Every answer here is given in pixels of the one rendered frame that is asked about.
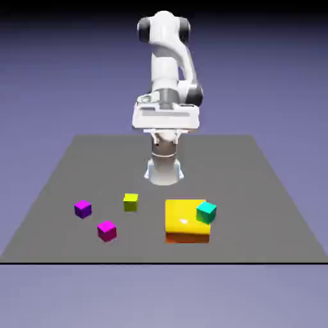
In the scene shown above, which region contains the large yellow box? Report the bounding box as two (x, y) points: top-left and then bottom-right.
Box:
(164, 199), (211, 245)

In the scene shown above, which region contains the small teal cube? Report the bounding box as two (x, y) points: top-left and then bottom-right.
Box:
(196, 201), (218, 225)

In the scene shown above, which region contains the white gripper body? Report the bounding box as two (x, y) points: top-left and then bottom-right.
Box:
(131, 101), (201, 135)

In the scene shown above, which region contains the small yellow-green cube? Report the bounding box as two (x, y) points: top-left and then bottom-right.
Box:
(122, 193), (140, 213)

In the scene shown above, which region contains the small purple cube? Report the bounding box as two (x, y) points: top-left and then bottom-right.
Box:
(74, 199), (93, 220)

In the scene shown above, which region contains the small magenta cube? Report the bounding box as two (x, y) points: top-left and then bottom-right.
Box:
(97, 220), (118, 243)

